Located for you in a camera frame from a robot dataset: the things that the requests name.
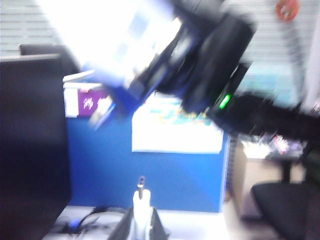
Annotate black ASUS computer monitor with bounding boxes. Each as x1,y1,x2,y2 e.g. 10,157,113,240
0,53,73,233

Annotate red round ornament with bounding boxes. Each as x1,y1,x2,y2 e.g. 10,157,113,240
275,0,301,22

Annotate black background monitor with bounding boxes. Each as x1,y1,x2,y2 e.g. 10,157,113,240
19,43,80,76

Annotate black office chair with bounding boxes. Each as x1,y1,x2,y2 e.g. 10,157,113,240
250,181,320,240

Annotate blue cubicle partition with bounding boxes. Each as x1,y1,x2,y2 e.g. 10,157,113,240
66,94,231,213

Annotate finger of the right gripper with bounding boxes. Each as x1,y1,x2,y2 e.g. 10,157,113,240
109,24,191,111

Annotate white printed poster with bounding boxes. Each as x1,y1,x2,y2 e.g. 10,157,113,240
131,96,225,155

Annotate purple and white box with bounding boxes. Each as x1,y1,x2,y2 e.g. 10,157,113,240
62,83,116,118

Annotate white Type-C charging cable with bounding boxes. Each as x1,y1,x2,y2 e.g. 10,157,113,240
132,175,153,240

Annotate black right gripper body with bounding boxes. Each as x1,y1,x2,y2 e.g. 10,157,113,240
139,0,256,111

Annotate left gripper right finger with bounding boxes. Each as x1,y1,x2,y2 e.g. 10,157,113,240
149,208,171,240

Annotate black cable with blue connector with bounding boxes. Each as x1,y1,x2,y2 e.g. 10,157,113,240
56,204,126,235

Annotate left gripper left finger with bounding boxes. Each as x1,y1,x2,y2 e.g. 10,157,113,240
109,208,136,240

